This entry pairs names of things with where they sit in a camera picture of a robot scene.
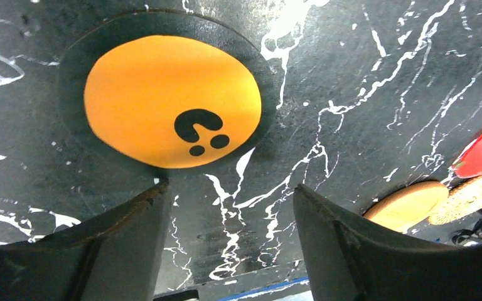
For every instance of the orange round coaster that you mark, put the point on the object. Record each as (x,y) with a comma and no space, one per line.
(172,102)

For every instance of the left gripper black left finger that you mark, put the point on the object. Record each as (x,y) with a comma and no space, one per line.
(113,256)

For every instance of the woven rattan coaster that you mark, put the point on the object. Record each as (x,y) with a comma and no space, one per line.
(462,201)

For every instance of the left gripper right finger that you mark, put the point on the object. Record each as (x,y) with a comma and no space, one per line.
(348,257)

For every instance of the smooth wooden coaster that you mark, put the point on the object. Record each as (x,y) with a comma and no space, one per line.
(408,206)

